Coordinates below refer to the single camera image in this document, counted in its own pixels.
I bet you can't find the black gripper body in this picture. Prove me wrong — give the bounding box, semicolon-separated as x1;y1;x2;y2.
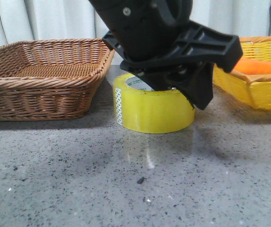
91;0;243;72

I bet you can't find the yellow packing tape roll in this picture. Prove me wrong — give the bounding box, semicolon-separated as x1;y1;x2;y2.
113;73;195;134

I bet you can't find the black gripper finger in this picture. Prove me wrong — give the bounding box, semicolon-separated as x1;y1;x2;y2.
141;71;173;91
168;62;214;110

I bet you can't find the yellow wicker basket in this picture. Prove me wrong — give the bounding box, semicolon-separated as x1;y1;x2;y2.
213;36;271;110

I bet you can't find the orange toy carrot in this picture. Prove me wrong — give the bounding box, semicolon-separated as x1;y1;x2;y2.
234;58;271;75

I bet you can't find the brown wicker basket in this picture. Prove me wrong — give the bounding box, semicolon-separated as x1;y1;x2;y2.
0;38;114;121

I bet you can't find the white pleated curtain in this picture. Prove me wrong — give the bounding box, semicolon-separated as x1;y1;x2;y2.
0;0;271;46

